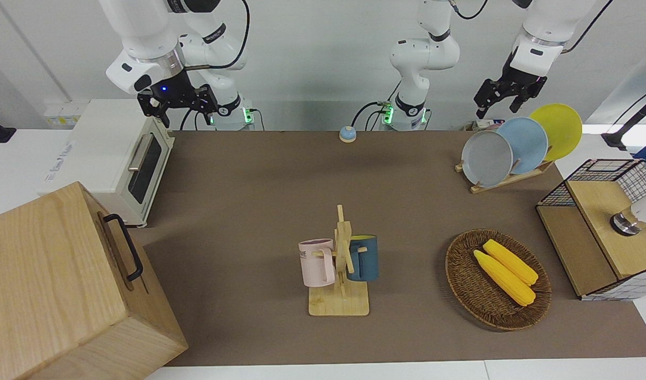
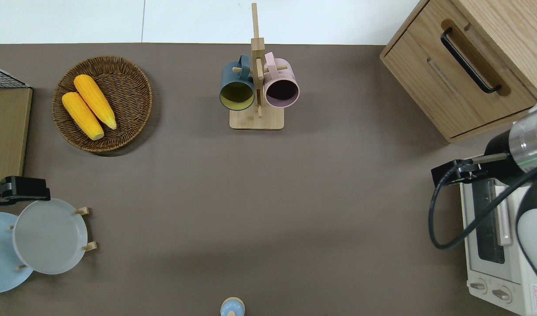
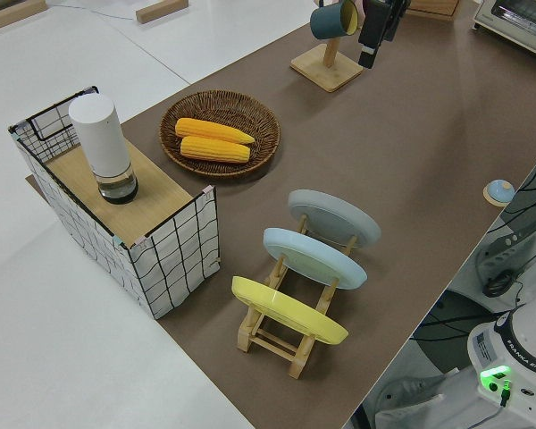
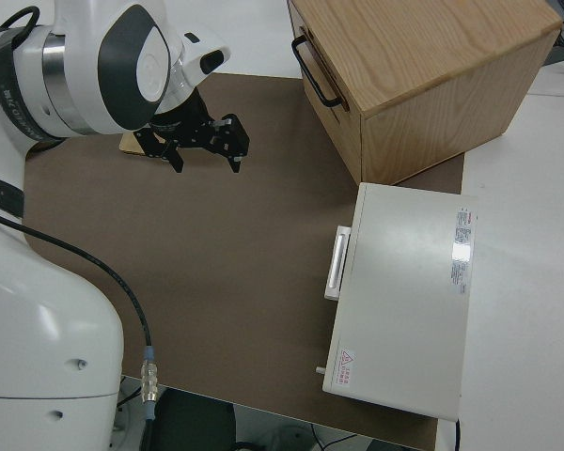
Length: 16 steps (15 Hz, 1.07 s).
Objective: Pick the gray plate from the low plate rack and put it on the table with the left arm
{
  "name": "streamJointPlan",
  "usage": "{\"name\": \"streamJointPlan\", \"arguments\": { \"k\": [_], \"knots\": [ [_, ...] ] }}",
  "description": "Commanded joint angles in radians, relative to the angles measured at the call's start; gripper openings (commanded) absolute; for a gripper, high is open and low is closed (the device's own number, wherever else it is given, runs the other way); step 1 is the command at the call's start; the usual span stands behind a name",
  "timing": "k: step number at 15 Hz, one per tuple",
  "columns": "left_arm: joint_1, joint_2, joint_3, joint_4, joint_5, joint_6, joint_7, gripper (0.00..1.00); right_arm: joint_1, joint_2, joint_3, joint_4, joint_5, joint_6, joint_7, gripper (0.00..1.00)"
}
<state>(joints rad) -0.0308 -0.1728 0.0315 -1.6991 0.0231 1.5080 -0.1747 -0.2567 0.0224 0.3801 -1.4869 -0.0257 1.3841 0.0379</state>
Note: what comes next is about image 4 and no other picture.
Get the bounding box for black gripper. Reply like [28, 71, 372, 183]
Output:
[133, 91, 252, 175]

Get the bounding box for wooden mug stand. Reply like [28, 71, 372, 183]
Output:
[117, 132, 148, 157]

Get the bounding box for brown table mat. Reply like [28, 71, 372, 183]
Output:
[22, 72, 467, 451]

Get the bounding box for light wooden cabinet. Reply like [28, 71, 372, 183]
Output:
[289, 0, 564, 187]

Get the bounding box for white toaster oven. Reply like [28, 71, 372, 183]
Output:
[313, 181, 479, 422]

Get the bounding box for dark object under table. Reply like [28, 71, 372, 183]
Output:
[139, 388, 237, 451]

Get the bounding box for black metal cabinet handle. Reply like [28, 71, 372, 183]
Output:
[290, 36, 345, 110]

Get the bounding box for black cable with metal connector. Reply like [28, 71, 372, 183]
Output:
[0, 206, 162, 424]

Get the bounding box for white oven door handle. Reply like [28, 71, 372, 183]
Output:
[323, 225, 354, 302]

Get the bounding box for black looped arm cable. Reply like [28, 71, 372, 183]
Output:
[0, 8, 35, 63]

